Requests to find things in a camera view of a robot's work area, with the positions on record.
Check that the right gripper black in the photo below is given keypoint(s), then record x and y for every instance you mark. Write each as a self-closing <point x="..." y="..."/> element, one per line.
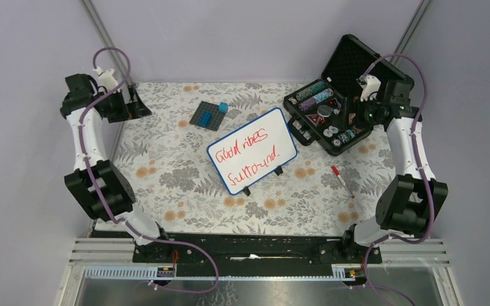
<point x="344" y="121"/>

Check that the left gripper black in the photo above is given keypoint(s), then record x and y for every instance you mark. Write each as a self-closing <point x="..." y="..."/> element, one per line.
<point x="135" y="109"/>

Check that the white marker pen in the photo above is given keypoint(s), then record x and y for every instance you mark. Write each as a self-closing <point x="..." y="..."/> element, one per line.
<point x="343" y="183"/>

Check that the blue framed whiteboard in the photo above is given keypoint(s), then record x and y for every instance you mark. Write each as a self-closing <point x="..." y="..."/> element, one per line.
<point x="253" y="151"/>

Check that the red marker cap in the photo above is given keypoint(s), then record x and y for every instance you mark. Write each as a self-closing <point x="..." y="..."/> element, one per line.
<point x="335" y="170"/>

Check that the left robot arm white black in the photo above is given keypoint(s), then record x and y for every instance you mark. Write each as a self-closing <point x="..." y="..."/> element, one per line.
<point x="102" y="191"/>

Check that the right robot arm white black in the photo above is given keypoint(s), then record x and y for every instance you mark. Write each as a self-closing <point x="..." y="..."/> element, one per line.
<point x="408" y="207"/>

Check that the black poker chip case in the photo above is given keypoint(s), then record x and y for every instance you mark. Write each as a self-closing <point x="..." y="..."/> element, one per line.
<point x="356" y="91"/>

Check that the blue lego brick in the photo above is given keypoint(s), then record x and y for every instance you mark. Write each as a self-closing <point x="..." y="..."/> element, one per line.
<point x="205" y="119"/>

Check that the dark grey lego baseplate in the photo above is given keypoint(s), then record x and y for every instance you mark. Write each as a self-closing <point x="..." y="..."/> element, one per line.
<point x="217" y="117"/>

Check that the light blue cube block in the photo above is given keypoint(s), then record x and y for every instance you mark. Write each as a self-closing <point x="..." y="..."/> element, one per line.
<point x="223" y="107"/>

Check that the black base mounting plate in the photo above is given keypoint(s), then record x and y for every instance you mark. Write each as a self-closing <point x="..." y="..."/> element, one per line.
<point x="214" y="249"/>

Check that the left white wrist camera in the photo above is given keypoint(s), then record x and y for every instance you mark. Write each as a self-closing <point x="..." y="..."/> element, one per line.
<point x="106" y="78"/>

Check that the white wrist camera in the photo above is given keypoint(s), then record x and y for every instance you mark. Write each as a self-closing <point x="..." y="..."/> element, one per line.
<point x="370" y="85"/>
<point x="106" y="78"/>

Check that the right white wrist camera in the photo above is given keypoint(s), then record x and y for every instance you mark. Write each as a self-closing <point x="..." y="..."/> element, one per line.
<point x="370" y="85"/>

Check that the whiteboard wire stand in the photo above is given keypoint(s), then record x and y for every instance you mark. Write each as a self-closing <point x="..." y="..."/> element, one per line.
<point x="278" y="171"/>

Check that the white slotted cable duct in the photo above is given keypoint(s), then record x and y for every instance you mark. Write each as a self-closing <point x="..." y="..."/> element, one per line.
<point x="229" y="271"/>

